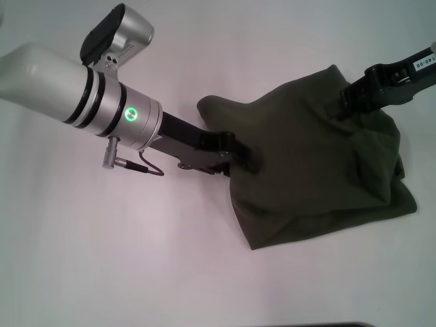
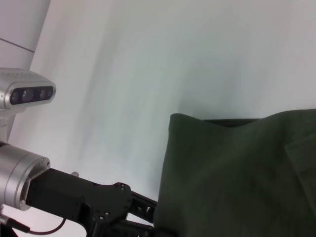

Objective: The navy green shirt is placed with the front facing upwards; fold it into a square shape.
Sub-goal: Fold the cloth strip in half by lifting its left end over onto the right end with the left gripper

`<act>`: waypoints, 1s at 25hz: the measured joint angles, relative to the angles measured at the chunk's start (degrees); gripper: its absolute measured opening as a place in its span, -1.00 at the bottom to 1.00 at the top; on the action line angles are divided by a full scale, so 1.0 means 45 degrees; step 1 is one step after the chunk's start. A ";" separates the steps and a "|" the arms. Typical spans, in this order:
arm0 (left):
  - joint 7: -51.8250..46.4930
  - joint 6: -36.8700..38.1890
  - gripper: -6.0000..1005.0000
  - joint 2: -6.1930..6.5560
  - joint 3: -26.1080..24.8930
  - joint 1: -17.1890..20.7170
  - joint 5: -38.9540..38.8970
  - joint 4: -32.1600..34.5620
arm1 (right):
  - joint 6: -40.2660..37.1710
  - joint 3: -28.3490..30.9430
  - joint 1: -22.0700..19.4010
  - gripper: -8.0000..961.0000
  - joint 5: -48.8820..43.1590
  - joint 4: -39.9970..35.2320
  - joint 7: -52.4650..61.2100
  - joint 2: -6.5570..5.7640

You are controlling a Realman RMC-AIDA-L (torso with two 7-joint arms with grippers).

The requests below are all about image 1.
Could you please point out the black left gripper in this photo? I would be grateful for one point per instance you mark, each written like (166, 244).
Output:
(190, 134)

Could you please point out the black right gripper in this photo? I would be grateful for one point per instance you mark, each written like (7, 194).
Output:
(405, 78)

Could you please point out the dark green t-shirt pink print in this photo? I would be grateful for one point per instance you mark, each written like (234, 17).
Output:
(306, 170)

